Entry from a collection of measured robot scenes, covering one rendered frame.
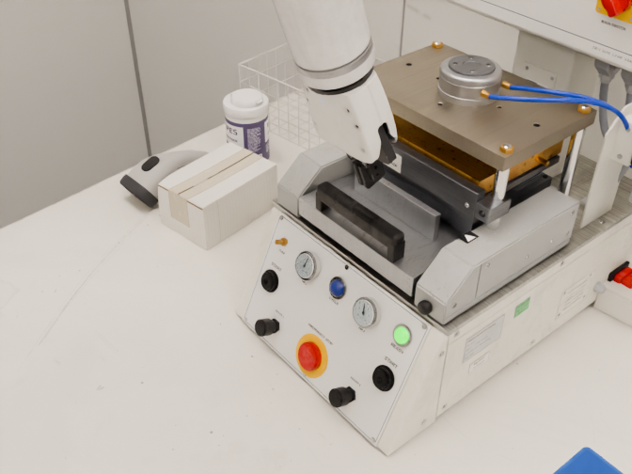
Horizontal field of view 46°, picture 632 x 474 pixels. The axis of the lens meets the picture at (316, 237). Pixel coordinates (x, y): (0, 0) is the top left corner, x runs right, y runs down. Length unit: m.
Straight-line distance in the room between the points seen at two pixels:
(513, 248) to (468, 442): 0.26
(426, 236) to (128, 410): 0.46
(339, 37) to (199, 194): 0.60
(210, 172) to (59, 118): 1.20
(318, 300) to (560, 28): 0.48
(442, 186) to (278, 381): 0.36
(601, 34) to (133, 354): 0.77
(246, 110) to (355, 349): 0.59
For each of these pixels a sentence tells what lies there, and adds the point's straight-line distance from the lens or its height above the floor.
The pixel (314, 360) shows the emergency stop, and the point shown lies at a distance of 1.03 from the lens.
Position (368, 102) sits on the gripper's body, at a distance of 0.79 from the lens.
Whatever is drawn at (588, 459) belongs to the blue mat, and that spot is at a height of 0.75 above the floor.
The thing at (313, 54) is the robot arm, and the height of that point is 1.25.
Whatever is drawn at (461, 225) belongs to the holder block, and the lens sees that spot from 0.97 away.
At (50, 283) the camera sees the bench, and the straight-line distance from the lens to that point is 1.29.
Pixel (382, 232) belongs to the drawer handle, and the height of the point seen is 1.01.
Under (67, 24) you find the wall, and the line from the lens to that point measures 2.39.
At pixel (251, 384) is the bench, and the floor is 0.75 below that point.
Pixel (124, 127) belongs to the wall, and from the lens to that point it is 2.62.
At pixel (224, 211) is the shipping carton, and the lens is 1.28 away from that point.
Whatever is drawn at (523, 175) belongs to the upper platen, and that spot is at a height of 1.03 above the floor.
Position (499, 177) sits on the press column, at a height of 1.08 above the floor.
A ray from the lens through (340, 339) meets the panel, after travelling 1.01.
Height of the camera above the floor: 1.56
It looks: 38 degrees down
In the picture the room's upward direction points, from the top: straight up
